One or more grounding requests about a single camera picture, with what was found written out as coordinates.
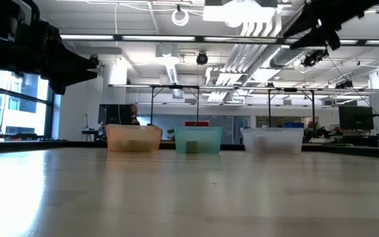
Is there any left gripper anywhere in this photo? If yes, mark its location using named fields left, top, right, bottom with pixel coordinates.
left=14, top=22, right=100, bottom=95

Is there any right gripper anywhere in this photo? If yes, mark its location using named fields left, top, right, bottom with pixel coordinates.
left=283, top=0, right=379, bottom=51

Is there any black overhead light bar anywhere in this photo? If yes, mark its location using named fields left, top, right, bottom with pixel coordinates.
left=59, top=32, right=379, bottom=47

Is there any black computer monitor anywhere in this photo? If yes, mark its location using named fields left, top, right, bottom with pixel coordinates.
left=97, top=104, right=133, bottom=126
left=338, top=105, right=374, bottom=131

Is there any large window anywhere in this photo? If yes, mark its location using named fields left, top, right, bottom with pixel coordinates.
left=0, top=67, right=56, bottom=139

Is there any person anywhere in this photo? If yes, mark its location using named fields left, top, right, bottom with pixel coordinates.
left=128, top=103, right=141, bottom=126

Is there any orange plastic bin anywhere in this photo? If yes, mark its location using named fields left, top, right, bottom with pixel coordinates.
left=106, top=124, right=163, bottom=153

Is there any clear plastic bin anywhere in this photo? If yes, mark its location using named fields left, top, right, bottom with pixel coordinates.
left=241, top=127, right=305, bottom=155

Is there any red sign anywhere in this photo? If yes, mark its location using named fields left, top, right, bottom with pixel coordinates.
left=184, top=120, right=210, bottom=128

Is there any teal plastic bin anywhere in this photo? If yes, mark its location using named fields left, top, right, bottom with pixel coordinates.
left=174, top=126, right=224, bottom=155

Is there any black overhead camera rig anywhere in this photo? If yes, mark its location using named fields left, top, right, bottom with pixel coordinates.
left=300, top=48, right=330, bottom=68

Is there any black aluminium table frame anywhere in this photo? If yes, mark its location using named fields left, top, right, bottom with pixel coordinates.
left=0, top=140, right=379, bottom=159

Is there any black gantry frame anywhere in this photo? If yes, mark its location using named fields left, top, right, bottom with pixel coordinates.
left=241, top=86, right=371, bottom=129
left=109, top=84, right=201, bottom=126

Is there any white cable coil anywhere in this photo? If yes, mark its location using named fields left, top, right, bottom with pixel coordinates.
left=171, top=8, right=190, bottom=27

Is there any black hanging camera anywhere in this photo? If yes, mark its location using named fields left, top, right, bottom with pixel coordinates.
left=195, top=51, right=209, bottom=66

